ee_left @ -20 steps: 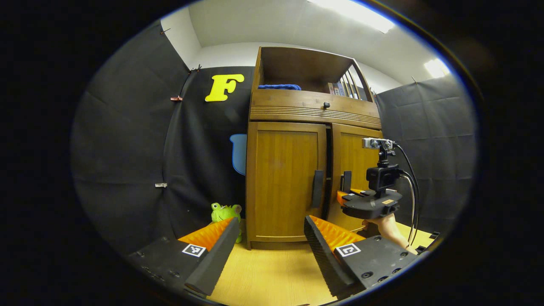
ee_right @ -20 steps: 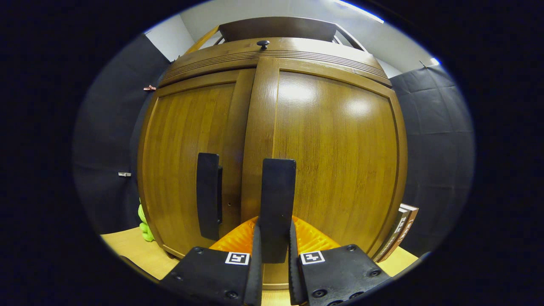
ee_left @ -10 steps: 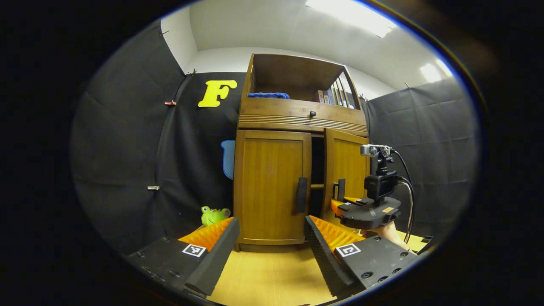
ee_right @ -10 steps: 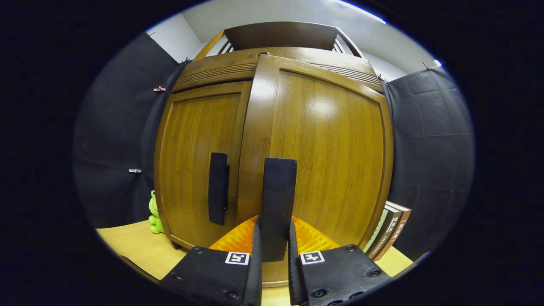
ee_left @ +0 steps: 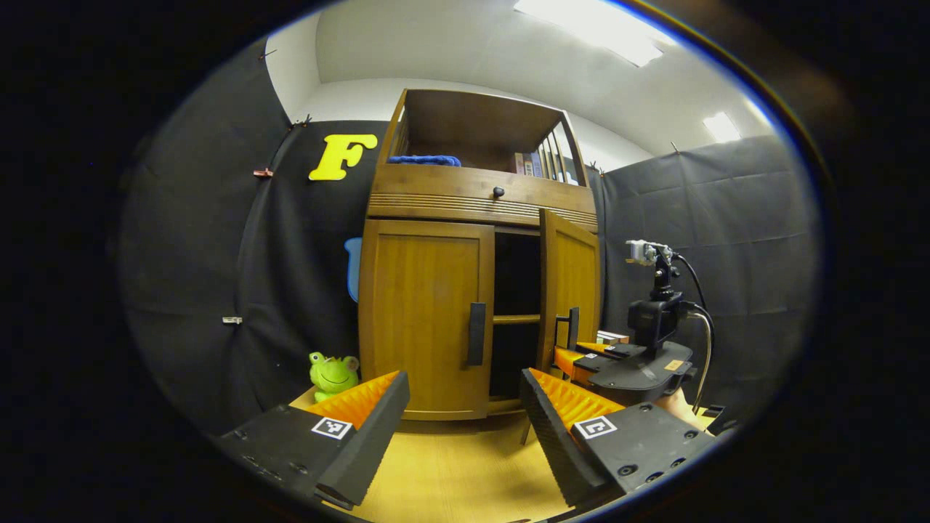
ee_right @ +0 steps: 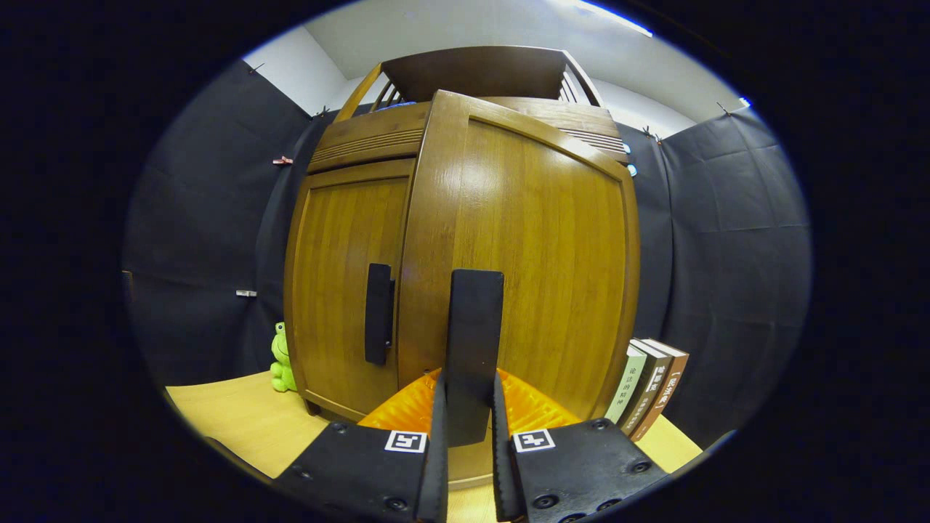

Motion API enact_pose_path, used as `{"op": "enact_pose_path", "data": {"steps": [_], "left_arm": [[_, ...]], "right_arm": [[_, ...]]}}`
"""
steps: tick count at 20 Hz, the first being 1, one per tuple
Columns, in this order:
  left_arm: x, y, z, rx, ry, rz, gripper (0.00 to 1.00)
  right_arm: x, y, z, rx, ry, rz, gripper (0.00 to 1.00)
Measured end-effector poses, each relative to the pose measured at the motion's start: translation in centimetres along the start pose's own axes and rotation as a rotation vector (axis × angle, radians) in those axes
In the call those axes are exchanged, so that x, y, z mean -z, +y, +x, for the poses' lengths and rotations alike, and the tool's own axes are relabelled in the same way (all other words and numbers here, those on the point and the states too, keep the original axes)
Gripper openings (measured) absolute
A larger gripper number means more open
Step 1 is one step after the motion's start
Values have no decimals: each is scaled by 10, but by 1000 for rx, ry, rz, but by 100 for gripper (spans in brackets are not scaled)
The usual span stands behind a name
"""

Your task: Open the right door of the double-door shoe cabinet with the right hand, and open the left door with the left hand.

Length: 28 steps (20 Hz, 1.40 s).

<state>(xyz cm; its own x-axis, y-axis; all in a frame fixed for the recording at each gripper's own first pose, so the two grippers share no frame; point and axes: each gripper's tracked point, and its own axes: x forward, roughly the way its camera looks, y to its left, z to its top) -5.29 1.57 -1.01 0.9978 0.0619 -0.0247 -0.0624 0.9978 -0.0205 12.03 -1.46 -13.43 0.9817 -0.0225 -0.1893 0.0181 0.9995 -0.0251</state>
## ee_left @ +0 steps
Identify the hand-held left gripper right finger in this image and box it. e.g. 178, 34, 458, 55
519, 368, 716, 509

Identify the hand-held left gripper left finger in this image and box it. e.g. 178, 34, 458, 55
217, 370, 411, 511

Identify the wooden cabinet door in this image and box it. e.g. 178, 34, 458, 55
359, 219, 496, 421
536, 208, 602, 375

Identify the wooden double-door shoe cabinet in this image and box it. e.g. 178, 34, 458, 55
357, 89, 604, 422

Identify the green frog plush toy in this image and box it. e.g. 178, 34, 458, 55
308, 352, 360, 402

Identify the small ceiling light panel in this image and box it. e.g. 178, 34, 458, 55
703, 111, 742, 144

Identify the wooden drawer with black knob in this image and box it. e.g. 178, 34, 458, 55
367, 163, 598, 233

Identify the black backdrop cloth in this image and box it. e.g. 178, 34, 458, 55
120, 40, 822, 437

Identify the blue folded cloth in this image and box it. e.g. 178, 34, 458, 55
387, 154, 462, 168

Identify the large ceiling light panel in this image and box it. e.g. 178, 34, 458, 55
514, 0, 666, 68

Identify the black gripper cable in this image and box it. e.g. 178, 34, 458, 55
672, 253, 717, 415

